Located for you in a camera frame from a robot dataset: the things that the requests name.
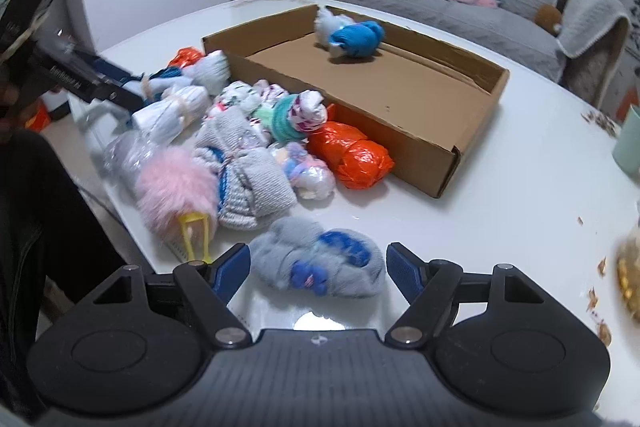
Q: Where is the teal floral sock bundle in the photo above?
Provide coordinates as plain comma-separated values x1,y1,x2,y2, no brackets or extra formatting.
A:
254,90,328,143

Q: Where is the grey blue-patterned sock bundle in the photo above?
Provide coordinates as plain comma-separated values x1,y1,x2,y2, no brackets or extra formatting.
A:
248,217,386,298

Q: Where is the bubble-wrap bundle with teal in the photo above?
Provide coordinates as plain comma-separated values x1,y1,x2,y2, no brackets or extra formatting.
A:
314,6,355,58

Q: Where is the grey sofa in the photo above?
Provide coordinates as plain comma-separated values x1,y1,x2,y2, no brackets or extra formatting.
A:
336,0,626,114

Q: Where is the white-blue sock with band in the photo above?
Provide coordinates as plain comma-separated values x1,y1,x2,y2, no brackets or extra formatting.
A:
124,50,231,102

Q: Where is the grey knitted sock bundle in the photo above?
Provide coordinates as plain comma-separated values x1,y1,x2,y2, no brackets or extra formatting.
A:
194,147,297,231

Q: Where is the large orange plastic bundle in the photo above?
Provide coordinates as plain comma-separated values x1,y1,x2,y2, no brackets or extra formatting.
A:
307,104,395,190

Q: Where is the small orange plastic bundle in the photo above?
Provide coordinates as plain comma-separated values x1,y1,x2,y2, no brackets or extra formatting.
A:
167,46,204,69

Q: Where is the bubble-wrap bundle purple band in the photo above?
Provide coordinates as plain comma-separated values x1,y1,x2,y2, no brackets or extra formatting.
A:
205,79,270,119

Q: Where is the white sock roll with band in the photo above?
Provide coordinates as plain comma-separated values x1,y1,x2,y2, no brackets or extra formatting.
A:
131,86,210,145

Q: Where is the brown cardboard box tray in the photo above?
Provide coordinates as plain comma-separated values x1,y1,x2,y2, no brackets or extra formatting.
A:
203,4,509,198

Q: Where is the mint green cup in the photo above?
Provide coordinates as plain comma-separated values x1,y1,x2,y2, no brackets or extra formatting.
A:
612,105,640,178

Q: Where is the pink fluffy item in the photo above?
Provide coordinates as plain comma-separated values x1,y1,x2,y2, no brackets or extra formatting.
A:
134,146,218,262

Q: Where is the grey armrest throw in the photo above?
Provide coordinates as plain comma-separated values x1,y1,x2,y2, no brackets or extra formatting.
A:
556,0,630,60

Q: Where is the pastel bubble-wrap bundle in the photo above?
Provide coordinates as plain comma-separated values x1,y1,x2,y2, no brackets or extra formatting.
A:
267,142,335,200

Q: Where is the brown plush toy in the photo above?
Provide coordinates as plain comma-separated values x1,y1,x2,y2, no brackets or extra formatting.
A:
534,4,562,37

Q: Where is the clear bubble-wrap roll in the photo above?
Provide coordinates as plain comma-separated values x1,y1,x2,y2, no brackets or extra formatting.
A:
103,130,160,194

